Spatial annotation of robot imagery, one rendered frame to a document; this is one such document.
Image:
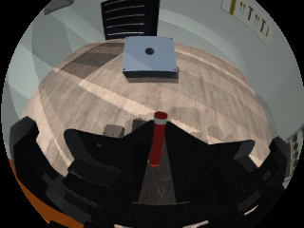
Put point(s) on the dark red peg with grey band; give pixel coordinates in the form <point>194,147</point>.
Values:
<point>157,139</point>

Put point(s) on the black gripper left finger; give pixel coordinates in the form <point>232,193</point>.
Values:
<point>128,154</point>

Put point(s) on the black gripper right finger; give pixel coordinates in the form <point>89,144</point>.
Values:
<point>193,160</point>

